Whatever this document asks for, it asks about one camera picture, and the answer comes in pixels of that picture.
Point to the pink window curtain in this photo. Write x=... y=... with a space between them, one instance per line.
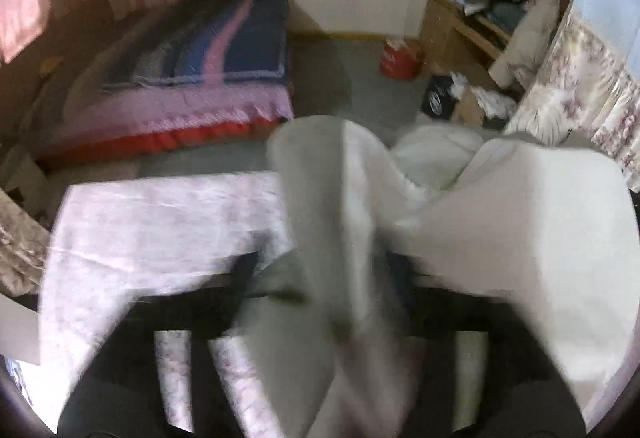
x=22 y=21

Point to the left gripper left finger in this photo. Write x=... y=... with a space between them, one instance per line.
x=240 y=277

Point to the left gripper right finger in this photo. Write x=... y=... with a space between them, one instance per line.
x=405 y=282

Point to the wooden desk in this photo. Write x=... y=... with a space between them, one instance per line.
x=454 y=42

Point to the red bucket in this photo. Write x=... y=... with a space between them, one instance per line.
x=401 y=59

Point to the bed with striped blanket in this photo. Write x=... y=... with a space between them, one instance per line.
x=181 y=75

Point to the white grey jacket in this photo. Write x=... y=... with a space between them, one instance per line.
x=528 y=259

